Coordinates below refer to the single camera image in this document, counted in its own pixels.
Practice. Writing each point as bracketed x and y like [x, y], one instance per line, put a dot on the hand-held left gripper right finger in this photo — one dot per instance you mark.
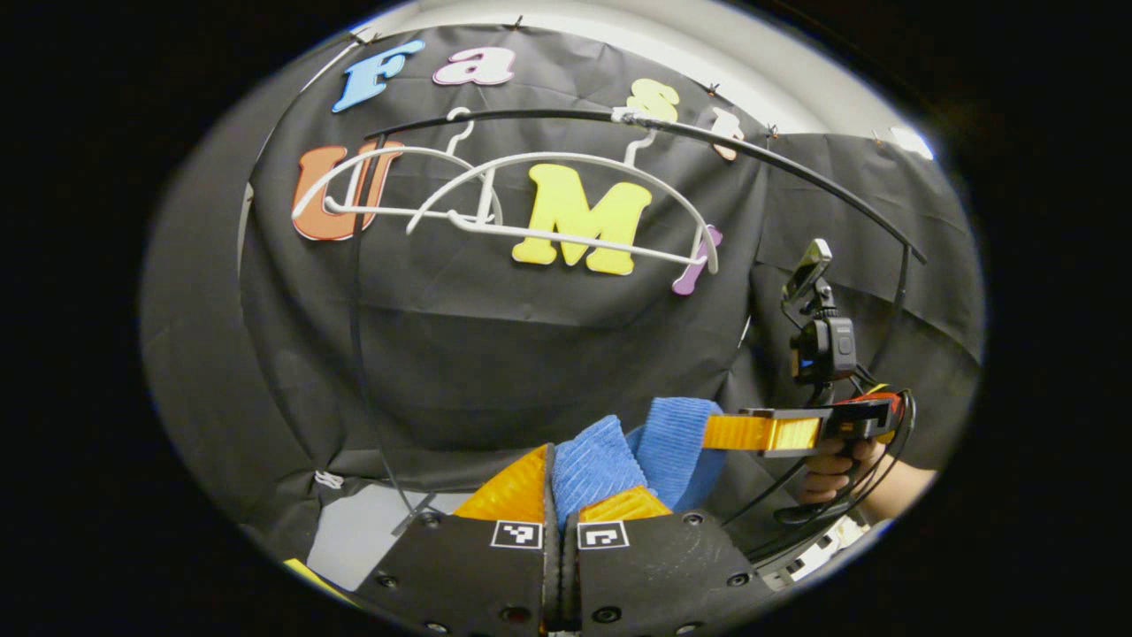
[663, 575]

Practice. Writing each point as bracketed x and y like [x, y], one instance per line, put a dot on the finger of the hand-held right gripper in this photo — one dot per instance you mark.
[761, 432]

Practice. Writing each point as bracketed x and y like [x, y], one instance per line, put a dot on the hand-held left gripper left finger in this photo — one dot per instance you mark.
[460, 575]

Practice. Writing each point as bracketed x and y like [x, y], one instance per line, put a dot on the white plastic hanger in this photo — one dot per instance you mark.
[380, 155]
[566, 236]

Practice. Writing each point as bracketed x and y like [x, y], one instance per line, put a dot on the black clothes rack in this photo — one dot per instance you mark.
[531, 114]

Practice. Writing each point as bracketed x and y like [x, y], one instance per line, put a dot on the black backdrop cloth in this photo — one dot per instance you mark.
[495, 354]

